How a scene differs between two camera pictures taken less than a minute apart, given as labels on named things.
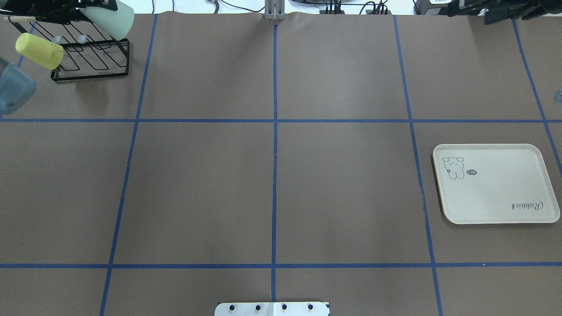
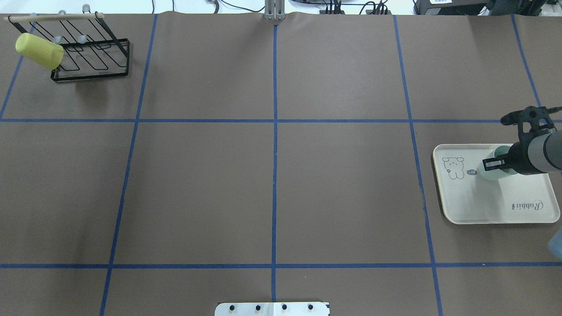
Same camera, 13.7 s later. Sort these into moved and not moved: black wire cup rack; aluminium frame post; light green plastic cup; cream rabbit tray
Moved: light green plastic cup
Not moved: aluminium frame post; black wire cup rack; cream rabbit tray
